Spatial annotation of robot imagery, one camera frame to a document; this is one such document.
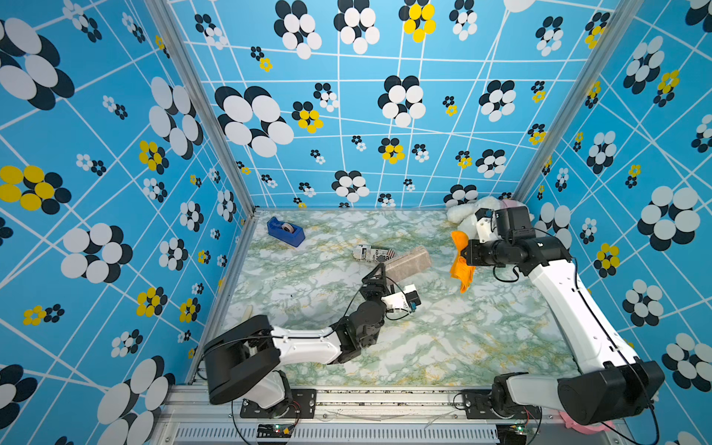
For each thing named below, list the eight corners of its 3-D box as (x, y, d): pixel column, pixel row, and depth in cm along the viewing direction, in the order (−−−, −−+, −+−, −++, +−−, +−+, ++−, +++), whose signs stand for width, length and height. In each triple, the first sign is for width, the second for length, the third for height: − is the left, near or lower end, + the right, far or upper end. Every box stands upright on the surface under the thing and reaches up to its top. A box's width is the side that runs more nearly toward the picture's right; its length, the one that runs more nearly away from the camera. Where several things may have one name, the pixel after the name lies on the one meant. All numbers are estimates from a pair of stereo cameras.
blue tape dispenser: (269, 236, 114) (264, 224, 108) (277, 227, 117) (273, 215, 111) (297, 248, 110) (293, 236, 104) (304, 239, 113) (301, 227, 107)
